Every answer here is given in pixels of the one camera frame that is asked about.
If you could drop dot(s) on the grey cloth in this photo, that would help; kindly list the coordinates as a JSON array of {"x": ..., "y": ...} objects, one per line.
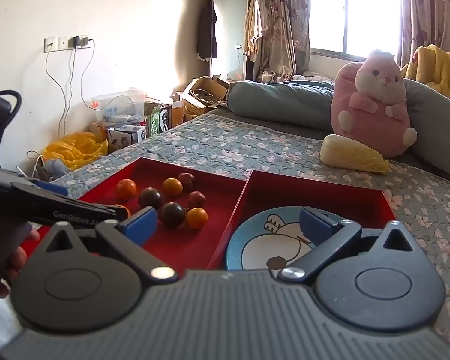
[{"x": 48, "y": 168}]

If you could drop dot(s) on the white wall outlet strip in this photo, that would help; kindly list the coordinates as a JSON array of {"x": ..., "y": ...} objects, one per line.
[{"x": 62, "y": 43}]

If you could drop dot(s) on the metal pan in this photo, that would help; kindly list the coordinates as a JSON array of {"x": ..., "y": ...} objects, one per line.
[{"x": 206, "y": 95}]

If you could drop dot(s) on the person's left hand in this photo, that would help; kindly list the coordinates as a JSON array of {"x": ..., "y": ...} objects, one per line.
[{"x": 17, "y": 260}]

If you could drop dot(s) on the clear plastic storage box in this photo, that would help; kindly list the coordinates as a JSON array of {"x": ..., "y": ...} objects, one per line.
[{"x": 118, "y": 105}]

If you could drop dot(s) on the small brown cardboard box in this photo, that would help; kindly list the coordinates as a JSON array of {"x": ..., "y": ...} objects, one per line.
[{"x": 178, "y": 114}]

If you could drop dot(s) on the window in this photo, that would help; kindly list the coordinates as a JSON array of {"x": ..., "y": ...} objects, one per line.
[{"x": 345, "y": 7}]

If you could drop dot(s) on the napa cabbage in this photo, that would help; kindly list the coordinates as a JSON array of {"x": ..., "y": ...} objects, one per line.
[{"x": 350, "y": 155}]

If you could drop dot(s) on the small red apple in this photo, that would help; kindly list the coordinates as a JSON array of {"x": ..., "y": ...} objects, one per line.
[
  {"x": 197, "y": 199},
  {"x": 186, "y": 181}
]

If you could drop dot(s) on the open cardboard box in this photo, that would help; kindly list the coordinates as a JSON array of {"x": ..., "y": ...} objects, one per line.
[{"x": 195, "y": 103}]

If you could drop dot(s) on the floral curtain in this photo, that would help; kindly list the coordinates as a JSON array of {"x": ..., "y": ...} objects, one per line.
[
  {"x": 423, "y": 11},
  {"x": 285, "y": 18}
]

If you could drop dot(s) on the floral quilt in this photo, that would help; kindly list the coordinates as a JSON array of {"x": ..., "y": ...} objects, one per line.
[{"x": 228, "y": 146}]

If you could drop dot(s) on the blue cartoon plate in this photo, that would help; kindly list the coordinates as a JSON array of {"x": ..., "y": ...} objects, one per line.
[{"x": 255, "y": 247}]

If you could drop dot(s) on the dark hanging jacket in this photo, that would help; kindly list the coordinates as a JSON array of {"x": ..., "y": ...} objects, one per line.
[{"x": 208, "y": 33}]

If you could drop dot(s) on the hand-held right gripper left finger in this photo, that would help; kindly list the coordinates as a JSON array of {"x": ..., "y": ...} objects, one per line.
[{"x": 144, "y": 222}]

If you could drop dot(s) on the yellow blanket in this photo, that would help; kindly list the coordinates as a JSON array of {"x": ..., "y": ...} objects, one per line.
[{"x": 438, "y": 67}]

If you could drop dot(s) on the black charger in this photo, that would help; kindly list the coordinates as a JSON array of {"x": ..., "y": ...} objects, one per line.
[{"x": 76, "y": 41}]

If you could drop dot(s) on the red tray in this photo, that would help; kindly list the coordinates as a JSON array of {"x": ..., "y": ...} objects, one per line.
[
  {"x": 285, "y": 191},
  {"x": 195, "y": 247}
]

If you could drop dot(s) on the white wardrobe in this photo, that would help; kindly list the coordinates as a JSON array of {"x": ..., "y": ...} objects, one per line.
[{"x": 228, "y": 26}]

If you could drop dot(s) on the small orange tangerine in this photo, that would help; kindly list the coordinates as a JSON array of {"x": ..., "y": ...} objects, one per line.
[
  {"x": 172, "y": 187},
  {"x": 126, "y": 189},
  {"x": 196, "y": 218},
  {"x": 120, "y": 206}
]

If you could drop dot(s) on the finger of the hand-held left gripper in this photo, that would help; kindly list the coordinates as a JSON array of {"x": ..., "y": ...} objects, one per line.
[
  {"x": 78, "y": 210},
  {"x": 50, "y": 188}
]

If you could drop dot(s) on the pink plush hamster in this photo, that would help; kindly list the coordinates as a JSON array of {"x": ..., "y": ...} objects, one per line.
[{"x": 371, "y": 105}]

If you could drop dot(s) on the yellow plastic bag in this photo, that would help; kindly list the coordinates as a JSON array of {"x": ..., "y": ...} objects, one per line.
[{"x": 75, "y": 150}]

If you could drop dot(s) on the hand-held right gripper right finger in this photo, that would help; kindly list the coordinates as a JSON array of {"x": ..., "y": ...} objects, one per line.
[{"x": 315, "y": 222}]

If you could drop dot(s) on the green white carton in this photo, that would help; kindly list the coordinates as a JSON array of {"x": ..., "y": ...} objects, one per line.
[{"x": 159, "y": 120}]

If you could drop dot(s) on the white printed box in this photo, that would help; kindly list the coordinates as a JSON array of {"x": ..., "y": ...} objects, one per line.
[{"x": 127, "y": 135}]

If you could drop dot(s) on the grey-blue duvet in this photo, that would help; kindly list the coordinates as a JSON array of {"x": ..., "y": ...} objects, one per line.
[{"x": 277, "y": 99}]

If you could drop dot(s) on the beige hanging garment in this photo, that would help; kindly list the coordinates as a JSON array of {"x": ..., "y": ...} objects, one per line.
[{"x": 253, "y": 26}]

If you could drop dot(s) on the dark purple tomato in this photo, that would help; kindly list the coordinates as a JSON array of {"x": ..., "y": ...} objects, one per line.
[
  {"x": 150, "y": 198},
  {"x": 172, "y": 214}
]

